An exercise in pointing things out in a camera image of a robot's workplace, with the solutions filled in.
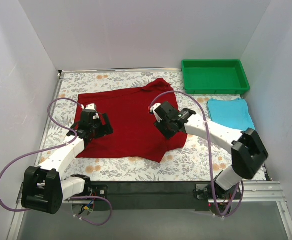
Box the red t-shirt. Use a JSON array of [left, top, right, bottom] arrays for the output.
[[77, 78, 187, 163]]

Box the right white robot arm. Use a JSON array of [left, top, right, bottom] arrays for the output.
[[150, 101, 268, 199]]

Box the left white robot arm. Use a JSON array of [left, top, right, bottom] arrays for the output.
[[21, 109, 113, 215]]

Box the floral patterned table mat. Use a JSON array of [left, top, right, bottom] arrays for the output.
[[35, 71, 259, 182]]

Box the green plastic tray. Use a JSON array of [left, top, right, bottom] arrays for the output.
[[181, 59, 250, 95]]

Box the folded turquoise t-shirt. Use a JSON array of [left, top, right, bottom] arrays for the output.
[[207, 98, 255, 131]]

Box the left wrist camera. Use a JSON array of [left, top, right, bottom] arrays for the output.
[[80, 103, 99, 121]]

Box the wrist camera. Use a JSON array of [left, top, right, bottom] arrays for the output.
[[149, 103, 162, 123], [80, 103, 99, 121]]

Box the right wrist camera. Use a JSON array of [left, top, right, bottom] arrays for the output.
[[149, 103, 162, 123]]

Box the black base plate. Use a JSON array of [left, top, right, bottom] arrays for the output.
[[70, 181, 243, 212]]

